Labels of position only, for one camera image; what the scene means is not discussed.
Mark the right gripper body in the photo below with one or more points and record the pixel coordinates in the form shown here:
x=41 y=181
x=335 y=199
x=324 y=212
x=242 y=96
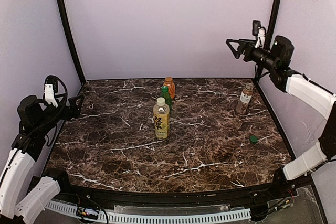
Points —
x=247 y=51

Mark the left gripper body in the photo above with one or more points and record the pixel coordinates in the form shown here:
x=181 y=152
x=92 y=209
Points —
x=68 y=108

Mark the coffee latte bottle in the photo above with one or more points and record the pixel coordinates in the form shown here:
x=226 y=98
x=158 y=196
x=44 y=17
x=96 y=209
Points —
x=245 y=98

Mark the yellow tea bottle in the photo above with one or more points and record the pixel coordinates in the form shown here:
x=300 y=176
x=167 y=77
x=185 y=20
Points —
x=161 y=112

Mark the green bottle cap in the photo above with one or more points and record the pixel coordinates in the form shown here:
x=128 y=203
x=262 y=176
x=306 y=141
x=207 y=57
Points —
x=253 y=139

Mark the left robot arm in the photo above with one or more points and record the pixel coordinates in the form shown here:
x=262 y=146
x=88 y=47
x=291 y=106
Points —
x=37 y=119

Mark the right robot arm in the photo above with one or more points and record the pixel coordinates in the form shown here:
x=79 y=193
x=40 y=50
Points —
x=297 y=85

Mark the orange drink bottle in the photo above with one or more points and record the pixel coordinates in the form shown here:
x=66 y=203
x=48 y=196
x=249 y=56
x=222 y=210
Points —
x=171 y=86

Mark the green soda bottle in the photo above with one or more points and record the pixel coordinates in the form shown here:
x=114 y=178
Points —
x=166 y=95

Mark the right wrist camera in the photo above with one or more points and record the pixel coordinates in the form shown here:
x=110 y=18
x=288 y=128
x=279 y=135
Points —
x=259 y=32

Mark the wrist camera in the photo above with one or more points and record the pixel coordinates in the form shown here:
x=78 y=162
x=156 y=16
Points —
x=259 y=32
x=50 y=89

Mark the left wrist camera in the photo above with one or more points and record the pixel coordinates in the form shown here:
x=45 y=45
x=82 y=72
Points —
x=50 y=89

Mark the right black frame post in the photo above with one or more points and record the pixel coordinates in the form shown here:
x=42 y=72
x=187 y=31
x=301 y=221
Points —
x=269 y=31

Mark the black frame post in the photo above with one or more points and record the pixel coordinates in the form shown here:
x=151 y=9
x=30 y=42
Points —
x=70 y=41
x=269 y=31

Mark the left black frame post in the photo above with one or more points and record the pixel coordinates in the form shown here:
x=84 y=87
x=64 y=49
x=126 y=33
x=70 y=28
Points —
x=70 y=41

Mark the white slotted cable duct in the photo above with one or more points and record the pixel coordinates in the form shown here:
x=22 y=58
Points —
x=129 y=214

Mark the black front rail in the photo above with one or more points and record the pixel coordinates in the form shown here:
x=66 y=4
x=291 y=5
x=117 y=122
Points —
x=249 y=197

